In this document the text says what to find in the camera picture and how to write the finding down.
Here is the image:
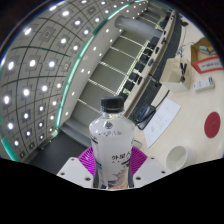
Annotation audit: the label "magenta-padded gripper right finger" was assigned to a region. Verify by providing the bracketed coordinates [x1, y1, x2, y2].
[126, 146, 167, 189]

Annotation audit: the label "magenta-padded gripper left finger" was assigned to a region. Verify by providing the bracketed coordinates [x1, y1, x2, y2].
[56, 145, 99, 189]

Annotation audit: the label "white drink bottle black cap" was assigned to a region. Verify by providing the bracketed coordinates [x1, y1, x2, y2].
[88, 95, 136, 190]

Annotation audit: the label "black desk telephone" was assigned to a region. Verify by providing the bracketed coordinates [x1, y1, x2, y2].
[131, 104, 158, 131]

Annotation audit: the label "white printed paper sheet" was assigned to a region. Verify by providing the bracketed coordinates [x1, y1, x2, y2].
[143, 97, 182, 149]

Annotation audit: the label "flat round red coaster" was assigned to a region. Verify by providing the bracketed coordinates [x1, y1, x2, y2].
[203, 111, 222, 139]

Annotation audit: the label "round recessed ceiling lights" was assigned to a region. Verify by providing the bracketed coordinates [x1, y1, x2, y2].
[1, 0, 144, 158]

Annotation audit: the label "row of black office chairs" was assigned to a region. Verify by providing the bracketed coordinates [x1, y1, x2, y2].
[121, 33, 161, 98]

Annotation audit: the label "black tools in beige box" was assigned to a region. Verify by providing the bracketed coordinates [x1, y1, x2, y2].
[179, 62, 187, 83]

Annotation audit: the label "open brown box red label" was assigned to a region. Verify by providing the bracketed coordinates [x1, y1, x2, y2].
[190, 36, 224, 74]

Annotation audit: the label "long curved conference desk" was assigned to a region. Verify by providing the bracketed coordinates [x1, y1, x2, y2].
[124, 9, 184, 118]

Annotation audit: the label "teal grey board eraser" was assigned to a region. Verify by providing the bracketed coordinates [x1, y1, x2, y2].
[199, 45, 214, 55]

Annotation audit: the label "white mug yellow handle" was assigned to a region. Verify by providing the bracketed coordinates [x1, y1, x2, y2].
[165, 145, 198, 173]

